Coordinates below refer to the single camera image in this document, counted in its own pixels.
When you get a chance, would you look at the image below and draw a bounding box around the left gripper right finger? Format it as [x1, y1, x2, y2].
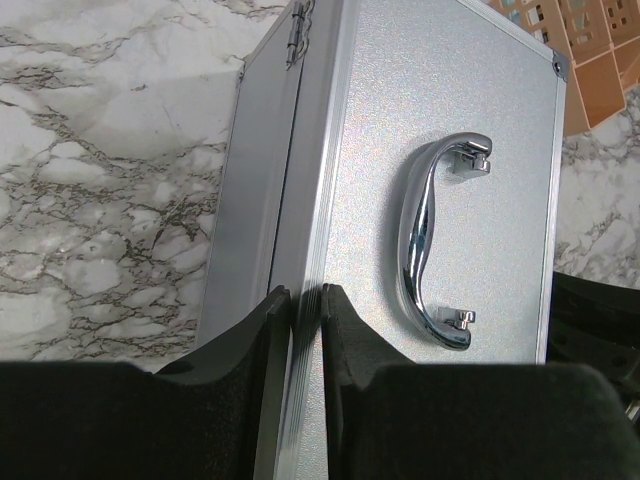
[321, 284, 639, 479]

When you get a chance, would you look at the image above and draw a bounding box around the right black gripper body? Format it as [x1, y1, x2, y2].
[547, 272, 639, 420]

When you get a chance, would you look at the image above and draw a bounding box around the peach file organizer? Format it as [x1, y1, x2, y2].
[488, 0, 639, 136]

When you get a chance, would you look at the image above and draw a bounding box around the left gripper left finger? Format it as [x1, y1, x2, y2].
[1, 287, 292, 479]

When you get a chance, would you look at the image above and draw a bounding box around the silver metal case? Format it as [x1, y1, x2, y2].
[197, 1, 568, 479]

